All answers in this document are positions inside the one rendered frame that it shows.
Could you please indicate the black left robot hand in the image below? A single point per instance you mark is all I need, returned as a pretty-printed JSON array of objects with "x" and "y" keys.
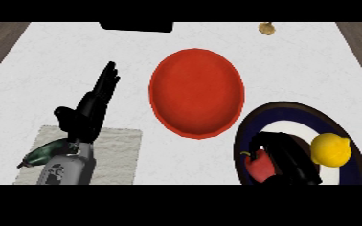
[{"x": 92, "y": 107}]

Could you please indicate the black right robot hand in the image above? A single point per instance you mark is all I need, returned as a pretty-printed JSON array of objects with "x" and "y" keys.
[{"x": 287, "y": 158}]

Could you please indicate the red bell pepper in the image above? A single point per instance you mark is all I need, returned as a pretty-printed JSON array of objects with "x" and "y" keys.
[{"x": 260, "y": 167}]

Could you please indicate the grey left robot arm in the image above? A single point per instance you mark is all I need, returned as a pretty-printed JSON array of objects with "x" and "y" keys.
[{"x": 65, "y": 167}]

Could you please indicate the dark blue and white plate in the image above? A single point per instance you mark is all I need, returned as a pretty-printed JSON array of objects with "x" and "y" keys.
[{"x": 302, "y": 127}]

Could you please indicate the red bowl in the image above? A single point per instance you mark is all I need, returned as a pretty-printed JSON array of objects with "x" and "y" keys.
[{"x": 197, "y": 93}]

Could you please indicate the yellow lemon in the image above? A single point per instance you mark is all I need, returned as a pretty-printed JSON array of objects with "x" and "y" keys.
[{"x": 331, "y": 150}]

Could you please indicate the grey woven placemat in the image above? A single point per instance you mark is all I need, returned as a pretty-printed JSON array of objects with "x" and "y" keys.
[{"x": 117, "y": 156}]

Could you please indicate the dark green cucumber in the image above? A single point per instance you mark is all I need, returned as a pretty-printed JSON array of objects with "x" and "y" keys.
[{"x": 45, "y": 154}]

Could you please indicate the black appliance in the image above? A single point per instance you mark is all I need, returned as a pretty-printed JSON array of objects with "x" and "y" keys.
[{"x": 136, "y": 26}]

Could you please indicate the tan garlic bulb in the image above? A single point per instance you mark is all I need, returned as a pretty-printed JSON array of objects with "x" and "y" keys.
[{"x": 266, "y": 28}]

